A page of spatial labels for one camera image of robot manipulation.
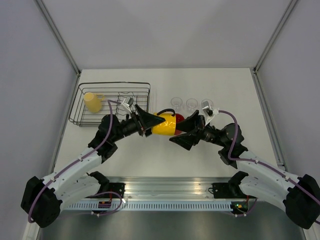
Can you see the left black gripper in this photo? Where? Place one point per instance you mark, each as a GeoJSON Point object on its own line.
{"type": "Point", "coordinates": [147, 120]}

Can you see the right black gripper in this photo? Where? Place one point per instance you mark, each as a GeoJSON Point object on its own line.
{"type": "Point", "coordinates": [186, 140]}

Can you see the clear glass cup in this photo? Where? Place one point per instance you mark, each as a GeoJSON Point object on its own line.
{"type": "Point", "coordinates": [191, 105]}
{"type": "Point", "coordinates": [207, 103]}
{"type": "Point", "coordinates": [176, 103]}

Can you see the pale yellow mug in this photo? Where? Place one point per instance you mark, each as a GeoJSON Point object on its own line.
{"type": "Point", "coordinates": [93, 101]}

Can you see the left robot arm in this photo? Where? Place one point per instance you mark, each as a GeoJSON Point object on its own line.
{"type": "Point", "coordinates": [45, 198]}

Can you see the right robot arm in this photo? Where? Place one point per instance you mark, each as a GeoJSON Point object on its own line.
{"type": "Point", "coordinates": [297, 196]}

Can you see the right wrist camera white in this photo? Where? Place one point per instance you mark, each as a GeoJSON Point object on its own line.
{"type": "Point", "coordinates": [209, 114]}

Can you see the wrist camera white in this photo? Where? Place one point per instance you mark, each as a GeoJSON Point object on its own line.
{"type": "Point", "coordinates": [209, 114]}
{"type": "Point", "coordinates": [126, 106]}

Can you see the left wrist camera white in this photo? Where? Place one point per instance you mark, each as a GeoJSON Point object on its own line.
{"type": "Point", "coordinates": [126, 106]}

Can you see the aluminium front rail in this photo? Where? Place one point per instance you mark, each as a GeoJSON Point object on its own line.
{"type": "Point", "coordinates": [168, 188]}

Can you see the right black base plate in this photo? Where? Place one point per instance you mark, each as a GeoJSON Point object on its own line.
{"type": "Point", "coordinates": [225, 190]}

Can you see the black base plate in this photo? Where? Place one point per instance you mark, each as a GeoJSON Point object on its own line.
{"type": "Point", "coordinates": [225, 190]}
{"type": "Point", "coordinates": [117, 187]}

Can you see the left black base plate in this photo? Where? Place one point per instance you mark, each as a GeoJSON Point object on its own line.
{"type": "Point", "coordinates": [117, 187]}

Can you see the white slotted cable duct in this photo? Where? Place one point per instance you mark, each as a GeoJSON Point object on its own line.
{"type": "Point", "coordinates": [130, 205]}

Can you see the right aluminium frame post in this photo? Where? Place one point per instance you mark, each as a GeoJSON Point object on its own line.
{"type": "Point", "coordinates": [275, 34]}

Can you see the aluminium frame post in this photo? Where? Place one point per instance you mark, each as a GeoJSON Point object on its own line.
{"type": "Point", "coordinates": [275, 34]}
{"type": "Point", "coordinates": [57, 35]}

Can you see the left aluminium frame post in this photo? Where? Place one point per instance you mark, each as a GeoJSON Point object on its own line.
{"type": "Point", "coordinates": [57, 35]}

